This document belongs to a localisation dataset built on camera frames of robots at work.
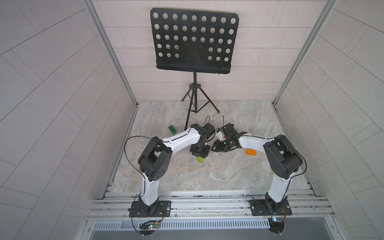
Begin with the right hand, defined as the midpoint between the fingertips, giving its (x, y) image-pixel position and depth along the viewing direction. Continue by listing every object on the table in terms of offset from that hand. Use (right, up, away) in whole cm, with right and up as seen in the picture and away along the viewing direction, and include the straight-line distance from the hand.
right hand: (213, 149), depth 93 cm
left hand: (-5, -3, -6) cm, 8 cm away
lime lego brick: (-8, -4, -10) cm, 13 cm away
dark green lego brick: (-26, +11, +6) cm, 30 cm away
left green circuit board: (-31, -29, -27) cm, 50 cm away
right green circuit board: (+27, -30, -24) cm, 47 cm away
